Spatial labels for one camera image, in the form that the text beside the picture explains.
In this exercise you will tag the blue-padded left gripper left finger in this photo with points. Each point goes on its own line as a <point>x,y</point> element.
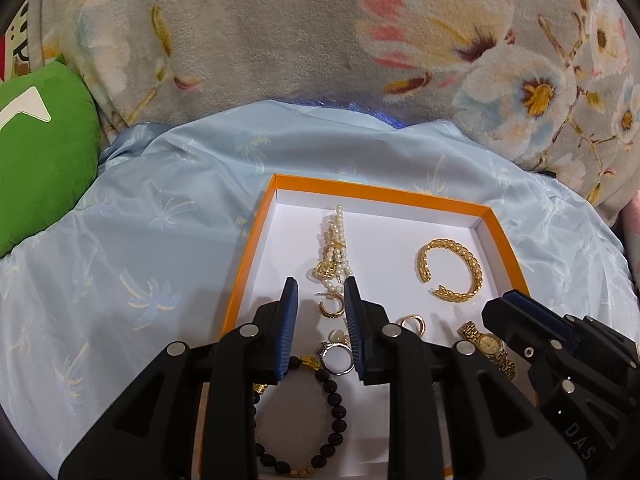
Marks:
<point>255,353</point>

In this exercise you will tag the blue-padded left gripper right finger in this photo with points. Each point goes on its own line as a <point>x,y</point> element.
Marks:
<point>385,353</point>

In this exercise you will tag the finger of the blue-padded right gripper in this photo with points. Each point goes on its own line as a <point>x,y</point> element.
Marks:
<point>535,333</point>

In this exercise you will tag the gold wrist watch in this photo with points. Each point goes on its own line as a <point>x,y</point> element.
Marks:
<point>491,346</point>

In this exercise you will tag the gold hoop earring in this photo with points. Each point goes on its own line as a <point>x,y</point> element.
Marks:
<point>413,322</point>
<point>331,305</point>

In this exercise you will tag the orange cardboard tray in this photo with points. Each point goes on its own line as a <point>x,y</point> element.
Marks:
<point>384,231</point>

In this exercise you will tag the pearl and gold brooch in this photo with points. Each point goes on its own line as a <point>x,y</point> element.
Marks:
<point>333,268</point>

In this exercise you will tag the light blue palm-print sheet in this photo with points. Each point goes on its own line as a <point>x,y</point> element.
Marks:
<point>150,253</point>

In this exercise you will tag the grey floral blanket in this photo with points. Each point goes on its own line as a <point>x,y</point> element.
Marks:
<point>551,85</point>

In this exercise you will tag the green plush pillow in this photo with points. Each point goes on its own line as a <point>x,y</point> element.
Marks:
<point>50,144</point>

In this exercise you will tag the orange cartoon print cushion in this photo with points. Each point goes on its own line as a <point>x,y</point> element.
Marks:
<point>14,47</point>

